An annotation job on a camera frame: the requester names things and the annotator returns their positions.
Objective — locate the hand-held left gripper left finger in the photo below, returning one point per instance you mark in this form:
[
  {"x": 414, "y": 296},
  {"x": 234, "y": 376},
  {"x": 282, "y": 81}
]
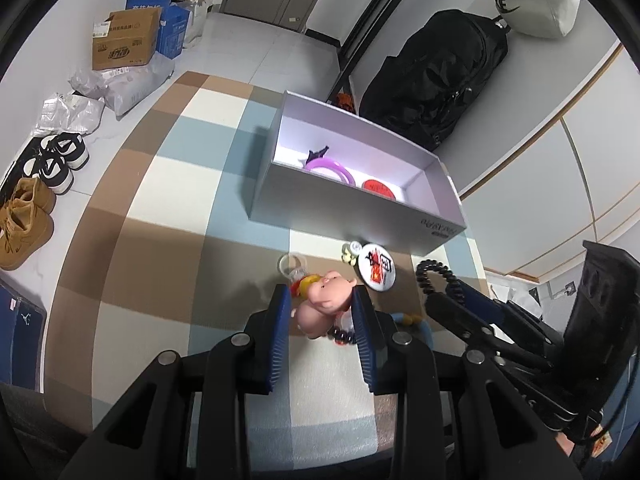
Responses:
[{"x": 280, "y": 330}]

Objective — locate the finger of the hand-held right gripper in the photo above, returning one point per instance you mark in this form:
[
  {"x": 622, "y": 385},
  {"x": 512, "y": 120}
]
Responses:
[
  {"x": 480, "y": 300},
  {"x": 450, "y": 310}
]

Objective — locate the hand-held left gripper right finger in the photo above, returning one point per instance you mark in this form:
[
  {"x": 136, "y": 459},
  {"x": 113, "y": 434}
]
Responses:
[{"x": 362, "y": 330}]

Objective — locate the pink pig toy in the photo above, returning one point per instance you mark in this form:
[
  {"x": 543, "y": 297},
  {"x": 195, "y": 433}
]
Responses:
[{"x": 325, "y": 292}]

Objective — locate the round white red badge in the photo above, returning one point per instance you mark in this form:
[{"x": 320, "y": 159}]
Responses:
[{"x": 375, "y": 265}]

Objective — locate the grey cardboard box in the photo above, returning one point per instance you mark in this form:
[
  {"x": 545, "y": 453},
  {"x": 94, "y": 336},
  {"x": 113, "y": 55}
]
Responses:
[{"x": 325, "y": 210}]

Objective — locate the yellow red charm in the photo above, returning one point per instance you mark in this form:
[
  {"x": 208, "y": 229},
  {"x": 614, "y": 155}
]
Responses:
[{"x": 305, "y": 282}]

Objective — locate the plaid mat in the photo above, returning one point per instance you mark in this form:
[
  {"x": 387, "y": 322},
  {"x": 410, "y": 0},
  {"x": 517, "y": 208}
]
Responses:
[{"x": 175, "y": 210}]

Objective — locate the small orange object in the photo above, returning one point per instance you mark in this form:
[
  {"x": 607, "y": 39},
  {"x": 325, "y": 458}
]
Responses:
[{"x": 345, "y": 102}]

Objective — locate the black backpack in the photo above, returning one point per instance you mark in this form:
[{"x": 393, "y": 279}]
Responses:
[{"x": 435, "y": 75}]

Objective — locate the blue shoe box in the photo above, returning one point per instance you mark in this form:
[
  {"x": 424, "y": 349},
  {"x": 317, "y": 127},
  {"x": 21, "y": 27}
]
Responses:
[{"x": 22, "y": 335}]

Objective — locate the person's dark trouser leg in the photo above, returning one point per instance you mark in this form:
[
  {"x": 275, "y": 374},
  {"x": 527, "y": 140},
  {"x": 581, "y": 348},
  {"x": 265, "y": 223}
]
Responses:
[{"x": 35, "y": 435}]

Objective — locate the brown suede boot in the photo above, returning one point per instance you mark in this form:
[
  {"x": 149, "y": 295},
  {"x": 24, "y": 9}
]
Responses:
[
  {"x": 35, "y": 195},
  {"x": 25, "y": 235}
]

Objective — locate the black white sneaker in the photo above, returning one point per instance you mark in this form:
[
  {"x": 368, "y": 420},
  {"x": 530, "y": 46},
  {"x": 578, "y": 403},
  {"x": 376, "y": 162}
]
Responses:
[
  {"x": 47, "y": 172},
  {"x": 65, "y": 150}
]

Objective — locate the large white plastic package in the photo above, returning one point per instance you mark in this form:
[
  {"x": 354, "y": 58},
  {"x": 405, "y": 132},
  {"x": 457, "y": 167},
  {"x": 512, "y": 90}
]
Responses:
[{"x": 130, "y": 85}]

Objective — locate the crumpled clear plastic bag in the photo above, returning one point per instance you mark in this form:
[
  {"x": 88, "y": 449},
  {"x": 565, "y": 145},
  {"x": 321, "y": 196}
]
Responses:
[{"x": 70, "y": 112}]

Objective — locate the blue cardboard box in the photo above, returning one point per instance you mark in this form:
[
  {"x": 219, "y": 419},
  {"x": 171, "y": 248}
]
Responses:
[{"x": 175, "y": 30}]

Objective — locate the white cloth bag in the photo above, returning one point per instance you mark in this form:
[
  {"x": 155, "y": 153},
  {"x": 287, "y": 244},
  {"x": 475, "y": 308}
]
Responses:
[{"x": 197, "y": 15}]

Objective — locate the brown cardboard box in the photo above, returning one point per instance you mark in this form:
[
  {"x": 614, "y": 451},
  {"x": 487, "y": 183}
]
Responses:
[{"x": 125, "y": 40}]

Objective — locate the black metal frame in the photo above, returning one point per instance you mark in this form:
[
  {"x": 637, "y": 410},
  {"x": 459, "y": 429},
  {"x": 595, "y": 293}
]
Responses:
[{"x": 380, "y": 10}]

